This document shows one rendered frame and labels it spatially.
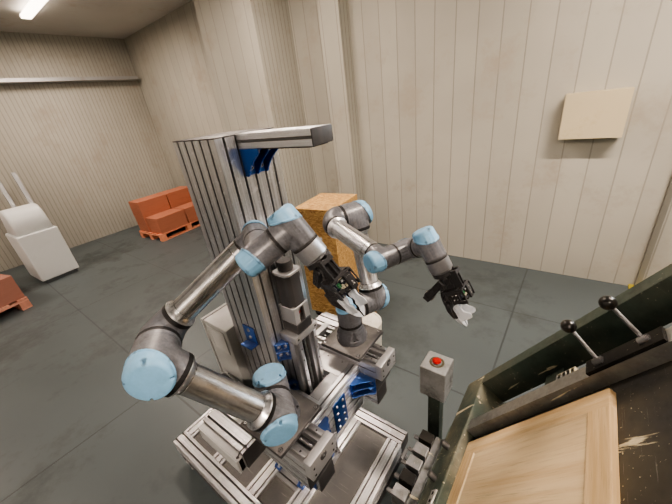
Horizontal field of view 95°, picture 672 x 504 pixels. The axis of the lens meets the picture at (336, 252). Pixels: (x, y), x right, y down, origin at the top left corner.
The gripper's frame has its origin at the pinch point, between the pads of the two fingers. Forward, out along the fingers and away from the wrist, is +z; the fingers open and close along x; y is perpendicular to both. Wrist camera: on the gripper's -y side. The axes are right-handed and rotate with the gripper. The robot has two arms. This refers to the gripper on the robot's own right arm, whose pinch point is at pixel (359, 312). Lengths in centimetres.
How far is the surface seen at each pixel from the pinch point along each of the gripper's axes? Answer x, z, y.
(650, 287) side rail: 59, 44, 33
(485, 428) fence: 10, 71, -7
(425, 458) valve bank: -10, 78, -27
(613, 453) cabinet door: 11, 45, 39
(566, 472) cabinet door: 4, 49, 31
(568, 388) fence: 26, 53, 22
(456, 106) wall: 293, 2, -177
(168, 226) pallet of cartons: -9, -141, -632
